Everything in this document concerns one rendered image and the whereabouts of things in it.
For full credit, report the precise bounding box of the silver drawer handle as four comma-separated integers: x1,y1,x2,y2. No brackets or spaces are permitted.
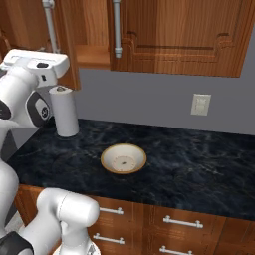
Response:
162,214,204,230
158,245,194,255
92,232,127,246
99,206,125,216

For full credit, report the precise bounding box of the wooden base cabinet panel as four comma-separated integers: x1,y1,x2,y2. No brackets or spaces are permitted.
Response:
213,216,255,255
13,183,46,227

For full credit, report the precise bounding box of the white paper towel roll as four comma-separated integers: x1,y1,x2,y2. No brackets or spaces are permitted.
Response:
48,85,81,138

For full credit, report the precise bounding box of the white bowl with tan rim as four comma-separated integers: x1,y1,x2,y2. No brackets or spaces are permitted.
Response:
100,142,148,175

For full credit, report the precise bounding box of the wooden wall cabinet door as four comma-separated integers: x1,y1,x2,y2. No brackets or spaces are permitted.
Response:
106,0,255,79
0,0,82,92

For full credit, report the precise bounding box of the white wall outlet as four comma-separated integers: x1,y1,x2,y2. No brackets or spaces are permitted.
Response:
190,93,212,117

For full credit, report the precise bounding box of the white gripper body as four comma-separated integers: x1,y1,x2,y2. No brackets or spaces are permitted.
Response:
2,48,71,80

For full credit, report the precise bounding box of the wooden drawer front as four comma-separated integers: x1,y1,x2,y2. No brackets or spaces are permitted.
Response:
87,194,146,236
145,204,227,245
144,236,221,255
87,228,146,255

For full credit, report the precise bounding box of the grey cabinet door handle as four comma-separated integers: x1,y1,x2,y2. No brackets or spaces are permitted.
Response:
112,0,124,60
41,0,61,55

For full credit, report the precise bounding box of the wooden wall cabinet body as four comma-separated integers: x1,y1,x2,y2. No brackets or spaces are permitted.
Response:
73,0,112,71

